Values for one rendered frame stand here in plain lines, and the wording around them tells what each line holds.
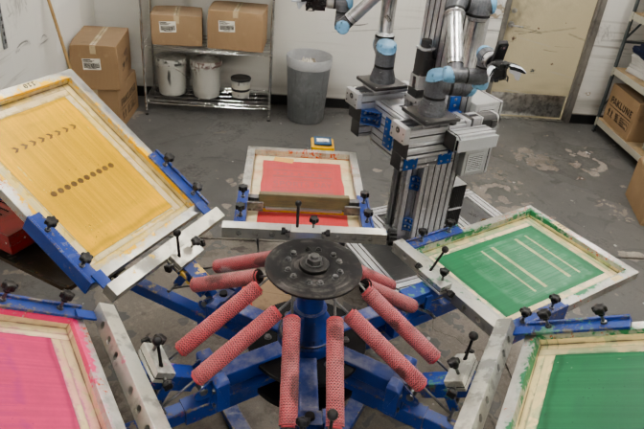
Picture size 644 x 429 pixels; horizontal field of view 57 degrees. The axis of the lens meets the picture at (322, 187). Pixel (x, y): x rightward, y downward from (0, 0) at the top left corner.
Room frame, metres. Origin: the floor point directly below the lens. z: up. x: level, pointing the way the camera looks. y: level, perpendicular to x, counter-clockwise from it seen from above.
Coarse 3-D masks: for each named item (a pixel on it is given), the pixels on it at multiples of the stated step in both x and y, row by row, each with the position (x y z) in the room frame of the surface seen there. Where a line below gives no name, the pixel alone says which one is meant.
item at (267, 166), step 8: (264, 160) 2.78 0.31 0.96; (264, 168) 2.69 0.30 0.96; (272, 168) 2.70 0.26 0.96; (280, 168) 2.71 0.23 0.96; (288, 168) 2.72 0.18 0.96; (296, 168) 2.72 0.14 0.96; (264, 176) 2.60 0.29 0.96; (272, 176) 2.61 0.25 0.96; (264, 184) 2.52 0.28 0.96; (264, 216) 2.23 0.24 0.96; (272, 216) 2.24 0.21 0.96; (280, 216) 2.24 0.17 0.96; (288, 216) 2.25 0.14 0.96
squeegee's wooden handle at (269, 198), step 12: (264, 192) 2.26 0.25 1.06; (276, 192) 2.27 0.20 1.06; (288, 192) 2.28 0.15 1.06; (264, 204) 2.25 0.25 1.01; (276, 204) 2.26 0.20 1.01; (288, 204) 2.26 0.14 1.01; (312, 204) 2.27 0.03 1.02; (324, 204) 2.28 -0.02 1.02; (336, 204) 2.28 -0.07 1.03; (348, 204) 2.29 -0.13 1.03
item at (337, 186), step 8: (304, 168) 2.73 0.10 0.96; (312, 168) 2.74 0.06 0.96; (320, 168) 2.75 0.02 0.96; (328, 168) 2.76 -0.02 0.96; (336, 168) 2.77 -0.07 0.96; (336, 176) 2.67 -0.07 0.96; (336, 184) 2.59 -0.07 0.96; (336, 192) 2.51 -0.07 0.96; (304, 216) 2.26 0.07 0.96; (320, 216) 2.27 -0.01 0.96; (328, 216) 2.28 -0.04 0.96; (336, 216) 2.29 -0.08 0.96; (344, 216) 2.29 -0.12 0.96; (320, 224) 2.21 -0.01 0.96; (328, 224) 2.22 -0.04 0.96; (336, 224) 2.22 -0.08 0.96; (344, 224) 2.23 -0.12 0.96
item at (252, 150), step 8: (248, 152) 2.78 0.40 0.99; (256, 152) 2.83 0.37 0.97; (264, 152) 2.83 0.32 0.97; (272, 152) 2.83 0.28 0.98; (280, 152) 2.84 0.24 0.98; (288, 152) 2.84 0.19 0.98; (296, 152) 2.84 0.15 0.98; (304, 152) 2.85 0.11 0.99; (312, 152) 2.85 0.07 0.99; (320, 152) 2.86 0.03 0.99; (328, 152) 2.87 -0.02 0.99; (336, 152) 2.88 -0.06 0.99; (344, 152) 2.89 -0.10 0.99; (352, 152) 2.90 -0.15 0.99; (248, 160) 2.69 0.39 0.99; (352, 160) 2.81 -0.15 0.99; (248, 168) 2.61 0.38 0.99; (352, 168) 2.72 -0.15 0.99; (248, 176) 2.52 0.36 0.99; (352, 176) 2.66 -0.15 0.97; (248, 184) 2.45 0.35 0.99; (360, 184) 2.55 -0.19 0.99; (360, 224) 2.21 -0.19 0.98
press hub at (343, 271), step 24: (288, 240) 1.56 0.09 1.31; (312, 240) 1.57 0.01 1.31; (264, 264) 1.42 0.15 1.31; (288, 264) 1.44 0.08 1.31; (312, 264) 1.42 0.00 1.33; (336, 264) 1.46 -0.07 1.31; (360, 264) 1.47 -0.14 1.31; (288, 288) 1.32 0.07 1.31; (312, 288) 1.33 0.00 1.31; (336, 288) 1.34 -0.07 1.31; (288, 312) 1.45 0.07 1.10; (312, 312) 1.40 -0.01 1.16; (336, 312) 1.58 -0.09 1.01; (264, 336) 1.43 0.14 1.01; (312, 336) 1.37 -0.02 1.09
